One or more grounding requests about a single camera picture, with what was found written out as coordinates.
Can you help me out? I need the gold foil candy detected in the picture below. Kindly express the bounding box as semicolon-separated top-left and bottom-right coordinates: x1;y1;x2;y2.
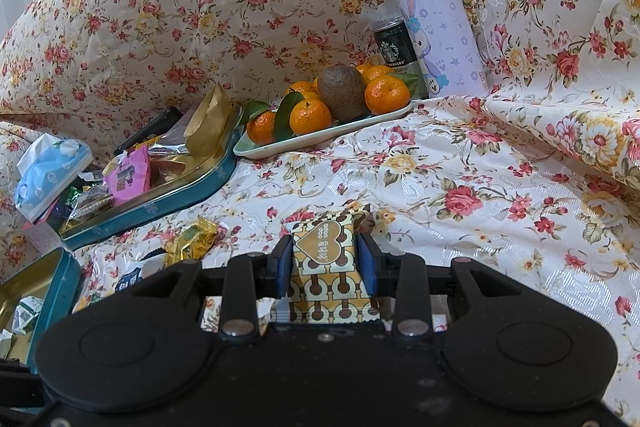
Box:
162;216;226;260

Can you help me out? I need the blue tissue pack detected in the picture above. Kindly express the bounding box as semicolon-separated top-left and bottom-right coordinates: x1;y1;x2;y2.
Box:
14;133;95;224

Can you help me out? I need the black snack bar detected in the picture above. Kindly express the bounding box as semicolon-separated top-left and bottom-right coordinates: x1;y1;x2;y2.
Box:
114;106;185;155

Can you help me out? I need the dark green coffee can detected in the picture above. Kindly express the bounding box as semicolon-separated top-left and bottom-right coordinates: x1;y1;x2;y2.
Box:
374;15;430;100

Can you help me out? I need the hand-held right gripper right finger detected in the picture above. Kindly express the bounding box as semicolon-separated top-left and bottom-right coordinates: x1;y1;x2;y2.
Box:
356;232;509;341

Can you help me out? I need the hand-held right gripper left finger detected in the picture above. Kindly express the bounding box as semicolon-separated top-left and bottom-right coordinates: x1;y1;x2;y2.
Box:
127;234;294;341

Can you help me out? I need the floral covered sofa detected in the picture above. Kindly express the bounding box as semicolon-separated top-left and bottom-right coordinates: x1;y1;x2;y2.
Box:
0;0;640;358

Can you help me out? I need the silver snack packet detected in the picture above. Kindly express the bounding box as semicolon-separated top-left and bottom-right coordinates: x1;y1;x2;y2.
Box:
150;117;193;155

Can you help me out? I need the clear wrapped dark snack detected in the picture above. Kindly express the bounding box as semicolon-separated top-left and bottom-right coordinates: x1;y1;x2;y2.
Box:
70;192;114;221

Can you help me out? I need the gold paper bag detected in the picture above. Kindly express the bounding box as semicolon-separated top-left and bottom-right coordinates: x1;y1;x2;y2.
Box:
183;83;233;159

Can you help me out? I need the white plate of oranges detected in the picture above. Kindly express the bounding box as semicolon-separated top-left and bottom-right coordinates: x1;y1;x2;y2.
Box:
246;63;413;146

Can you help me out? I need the purple and white thermos bottle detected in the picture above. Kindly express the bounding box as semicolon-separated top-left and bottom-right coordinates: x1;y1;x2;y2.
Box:
372;0;488;98

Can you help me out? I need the pale green fruit plate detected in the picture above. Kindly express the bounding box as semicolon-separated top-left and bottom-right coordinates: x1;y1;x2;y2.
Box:
233;99;415;159

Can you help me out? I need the teal tin lid with snacks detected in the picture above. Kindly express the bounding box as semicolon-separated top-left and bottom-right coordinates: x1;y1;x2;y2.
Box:
59;127;240;242

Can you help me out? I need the white and pink box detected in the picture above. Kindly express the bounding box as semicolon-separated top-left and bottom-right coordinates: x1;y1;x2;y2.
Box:
22;207;66;253

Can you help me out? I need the brown patterned snack packet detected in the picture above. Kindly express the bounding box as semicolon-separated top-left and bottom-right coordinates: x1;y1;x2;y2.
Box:
281;207;387;325

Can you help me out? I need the teal tin box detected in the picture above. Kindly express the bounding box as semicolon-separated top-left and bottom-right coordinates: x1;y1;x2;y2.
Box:
0;248;83;365

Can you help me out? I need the brown kiwi fruit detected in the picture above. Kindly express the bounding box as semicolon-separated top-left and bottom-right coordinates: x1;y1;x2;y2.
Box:
316;66;368;121

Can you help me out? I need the blue and white snack packet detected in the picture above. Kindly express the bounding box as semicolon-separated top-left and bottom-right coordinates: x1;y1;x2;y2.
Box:
114;264;151;295

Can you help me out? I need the pink snack packet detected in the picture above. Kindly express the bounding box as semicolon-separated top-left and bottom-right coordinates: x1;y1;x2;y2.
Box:
102;144;152;208

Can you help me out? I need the white crumpled snack packet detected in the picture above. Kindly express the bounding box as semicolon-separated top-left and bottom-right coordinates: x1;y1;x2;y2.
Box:
0;329;23;360

